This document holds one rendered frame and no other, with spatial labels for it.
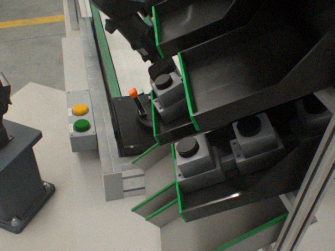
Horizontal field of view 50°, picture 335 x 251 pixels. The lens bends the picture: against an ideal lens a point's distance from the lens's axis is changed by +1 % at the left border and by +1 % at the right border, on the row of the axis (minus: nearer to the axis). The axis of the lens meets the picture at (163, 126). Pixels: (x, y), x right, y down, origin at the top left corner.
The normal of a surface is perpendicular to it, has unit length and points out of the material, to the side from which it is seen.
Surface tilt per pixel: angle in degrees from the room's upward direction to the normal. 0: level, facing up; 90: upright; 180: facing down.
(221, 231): 45
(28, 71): 0
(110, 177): 90
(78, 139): 90
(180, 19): 25
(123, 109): 0
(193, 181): 90
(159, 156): 90
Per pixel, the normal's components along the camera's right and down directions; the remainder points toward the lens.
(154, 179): -0.68, -0.52
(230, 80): -0.39, -0.68
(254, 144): 0.07, 0.65
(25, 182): 0.93, 0.27
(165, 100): 0.33, 0.53
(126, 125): 0.04, -0.76
